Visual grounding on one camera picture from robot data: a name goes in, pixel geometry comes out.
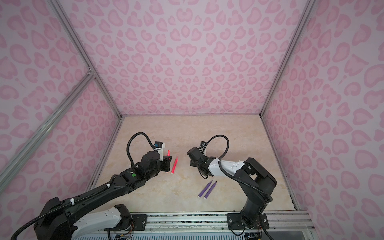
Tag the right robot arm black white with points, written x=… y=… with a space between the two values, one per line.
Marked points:
x=256 y=182

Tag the purple marker pen left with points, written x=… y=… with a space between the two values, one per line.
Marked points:
x=204 y=189

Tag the aluminium corner frame post right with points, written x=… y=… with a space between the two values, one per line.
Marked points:
x=297 y=34

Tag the purple marker pen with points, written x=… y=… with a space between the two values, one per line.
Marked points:
x=204 y=189
x=210 y=190

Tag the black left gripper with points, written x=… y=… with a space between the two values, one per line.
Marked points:
x=167 y=162

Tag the aluminium corner frame post left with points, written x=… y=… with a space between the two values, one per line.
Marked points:
x=80 y=47

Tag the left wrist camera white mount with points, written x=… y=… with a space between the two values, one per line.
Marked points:
x=159 y=147

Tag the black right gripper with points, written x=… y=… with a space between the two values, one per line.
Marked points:
x=192 y=162

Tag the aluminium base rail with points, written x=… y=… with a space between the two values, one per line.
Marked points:
x=276 y=225

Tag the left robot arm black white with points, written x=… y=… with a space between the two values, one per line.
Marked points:
x=75 y=217

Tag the aluminium corner frame post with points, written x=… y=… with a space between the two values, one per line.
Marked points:
x=297 y=34
x=80 y=47

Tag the aluminium diagonal frame bar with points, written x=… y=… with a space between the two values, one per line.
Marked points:
x=21 y=157

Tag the purple marker pen right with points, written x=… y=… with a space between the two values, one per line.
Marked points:
x=210 y=190

